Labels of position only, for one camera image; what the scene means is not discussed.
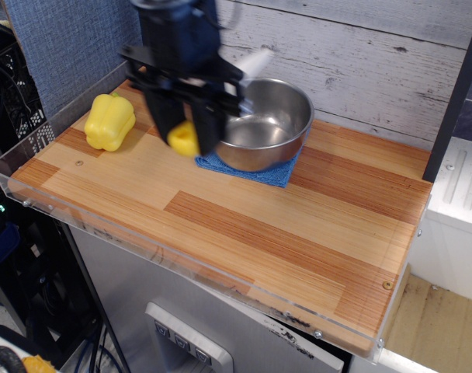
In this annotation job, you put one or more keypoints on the black plastic crate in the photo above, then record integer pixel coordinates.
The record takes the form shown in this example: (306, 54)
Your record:
(21, 111)

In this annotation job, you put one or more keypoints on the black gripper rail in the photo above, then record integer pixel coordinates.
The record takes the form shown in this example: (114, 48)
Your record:
(180, 44)

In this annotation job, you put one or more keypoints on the yellow object bottom left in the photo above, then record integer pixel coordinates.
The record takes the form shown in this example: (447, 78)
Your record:
(36, 364)

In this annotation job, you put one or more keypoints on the blue folded cloth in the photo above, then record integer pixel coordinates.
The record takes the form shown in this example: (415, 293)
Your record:
(276, 176)

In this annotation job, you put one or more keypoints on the clear acrylic table guard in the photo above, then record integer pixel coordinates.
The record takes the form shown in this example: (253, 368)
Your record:
(322, 256)

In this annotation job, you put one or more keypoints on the yellow toy bell pepper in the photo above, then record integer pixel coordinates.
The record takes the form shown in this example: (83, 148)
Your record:
(109, 121)

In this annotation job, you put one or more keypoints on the stainless steel bowl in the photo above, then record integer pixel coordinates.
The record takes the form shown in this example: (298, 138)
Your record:
(272, 132)

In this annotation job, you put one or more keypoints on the white ribbed side unit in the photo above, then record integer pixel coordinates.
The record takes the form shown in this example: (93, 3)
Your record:
(441, 252)

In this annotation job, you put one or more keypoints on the black vertical post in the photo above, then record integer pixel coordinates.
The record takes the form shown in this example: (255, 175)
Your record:
(449, 121)

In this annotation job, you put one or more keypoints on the yellow handled toy knife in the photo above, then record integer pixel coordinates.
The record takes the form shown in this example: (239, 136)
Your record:
(184, 137)

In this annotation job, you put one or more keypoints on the silver cabinet with dispenser panel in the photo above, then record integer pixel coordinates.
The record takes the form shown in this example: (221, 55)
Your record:
(165, 322)

